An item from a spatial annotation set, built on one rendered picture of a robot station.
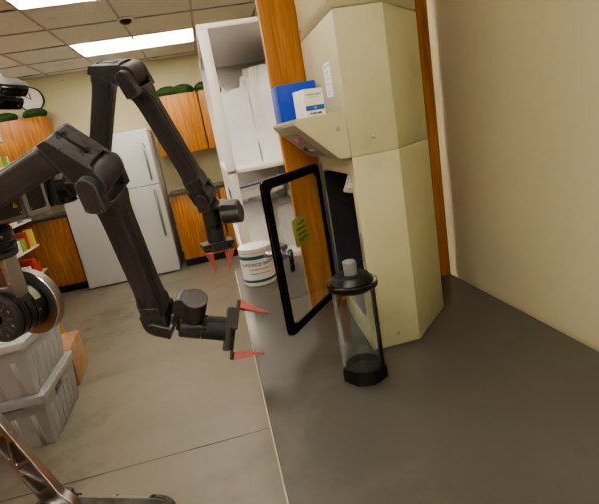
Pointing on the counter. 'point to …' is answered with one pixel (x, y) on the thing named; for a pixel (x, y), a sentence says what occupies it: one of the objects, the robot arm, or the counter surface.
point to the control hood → (321, 133)
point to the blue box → (285, 110)
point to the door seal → (279, 243)
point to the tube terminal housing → (384, 155)
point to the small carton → (309, 102)
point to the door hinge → (327, 216)
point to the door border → (275, 241)
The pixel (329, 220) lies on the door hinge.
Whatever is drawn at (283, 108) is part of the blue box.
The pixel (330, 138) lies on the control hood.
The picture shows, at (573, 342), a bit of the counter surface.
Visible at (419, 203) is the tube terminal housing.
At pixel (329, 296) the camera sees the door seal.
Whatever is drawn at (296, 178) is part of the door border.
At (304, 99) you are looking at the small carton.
